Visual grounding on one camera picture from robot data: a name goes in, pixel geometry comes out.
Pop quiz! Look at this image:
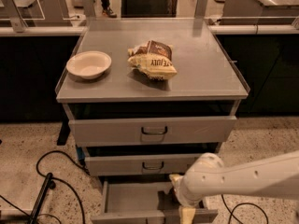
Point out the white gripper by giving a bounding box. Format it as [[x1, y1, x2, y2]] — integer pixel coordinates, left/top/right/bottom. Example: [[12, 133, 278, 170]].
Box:
[[169, 174, 200, 224]]

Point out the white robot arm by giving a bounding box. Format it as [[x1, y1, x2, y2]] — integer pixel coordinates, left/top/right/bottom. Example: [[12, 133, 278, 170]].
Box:
[[169, 151, 299, 224]]

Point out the grey middle drawer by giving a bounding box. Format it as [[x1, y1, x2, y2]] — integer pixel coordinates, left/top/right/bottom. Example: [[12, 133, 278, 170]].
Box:
[[85, 153, 219, 176]]

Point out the grey drawer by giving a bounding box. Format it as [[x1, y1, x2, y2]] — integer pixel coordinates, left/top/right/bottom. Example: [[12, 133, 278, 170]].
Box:
[[85, 153, 219, 176], [69, 116, 236, 147], [91, 175, 219, 224]]

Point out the grey bottom drawer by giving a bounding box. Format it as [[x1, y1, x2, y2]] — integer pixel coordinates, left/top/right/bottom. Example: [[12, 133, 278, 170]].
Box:
[[91, 175, 219, 224]]

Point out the grey top drawer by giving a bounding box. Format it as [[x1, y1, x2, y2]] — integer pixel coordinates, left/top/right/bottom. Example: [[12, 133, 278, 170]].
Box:
[[69, 116, 236, 147]]

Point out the grey drawer cabinet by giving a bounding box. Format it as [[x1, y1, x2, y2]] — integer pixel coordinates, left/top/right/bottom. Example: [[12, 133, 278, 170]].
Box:
[[57, 19, 249, 176]]

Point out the metal counter background right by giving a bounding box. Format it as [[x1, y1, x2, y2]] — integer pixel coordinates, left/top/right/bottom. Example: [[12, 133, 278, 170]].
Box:
[[221, 0, 299, 25]]

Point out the black power strip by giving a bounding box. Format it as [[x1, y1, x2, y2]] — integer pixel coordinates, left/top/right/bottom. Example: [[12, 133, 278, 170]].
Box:
[[27, 173, 53, 224]]

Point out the yellow brown chip bag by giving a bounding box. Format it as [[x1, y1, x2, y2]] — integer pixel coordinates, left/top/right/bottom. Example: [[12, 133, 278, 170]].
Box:
[[127, 40, 178, 80]]

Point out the white bowl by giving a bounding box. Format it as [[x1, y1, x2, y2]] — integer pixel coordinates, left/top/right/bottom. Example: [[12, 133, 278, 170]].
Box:
[[66, 51, 112, 79]]

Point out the person in background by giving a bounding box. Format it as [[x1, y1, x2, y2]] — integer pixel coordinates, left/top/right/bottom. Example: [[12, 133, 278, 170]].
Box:
[[101, 0, 117, 18]]

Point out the clear acrylic barrier panel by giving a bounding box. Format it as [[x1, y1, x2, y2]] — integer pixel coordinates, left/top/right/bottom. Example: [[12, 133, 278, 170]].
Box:
[[0, 0, 97, 34]]

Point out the black floor cable right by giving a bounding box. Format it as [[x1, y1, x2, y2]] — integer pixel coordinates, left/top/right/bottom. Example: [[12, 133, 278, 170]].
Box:
[[220, 193, 269, 224]]

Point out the black floor cable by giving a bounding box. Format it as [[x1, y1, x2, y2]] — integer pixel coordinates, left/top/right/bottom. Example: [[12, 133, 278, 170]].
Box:
[[0, 150, 92, 224], [220, 193, 269, 224]]

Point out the black floor cable left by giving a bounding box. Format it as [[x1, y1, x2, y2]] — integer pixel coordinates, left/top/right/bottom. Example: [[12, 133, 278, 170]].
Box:
[[0, 150, 92, 224]]

